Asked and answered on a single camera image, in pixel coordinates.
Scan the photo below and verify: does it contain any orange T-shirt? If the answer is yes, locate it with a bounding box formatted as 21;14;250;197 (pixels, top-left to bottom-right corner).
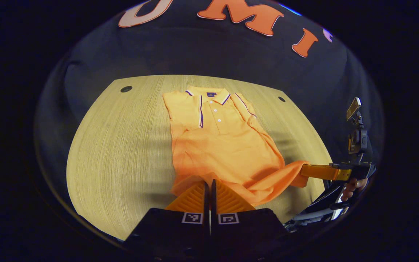
162;86;310;207

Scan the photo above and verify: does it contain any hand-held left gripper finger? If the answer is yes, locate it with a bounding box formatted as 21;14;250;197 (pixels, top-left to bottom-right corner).
124;180;210;257
211;179;294;257

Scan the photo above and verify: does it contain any black backdrop cloth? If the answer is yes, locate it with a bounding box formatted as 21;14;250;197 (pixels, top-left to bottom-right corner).
35;0;384;182

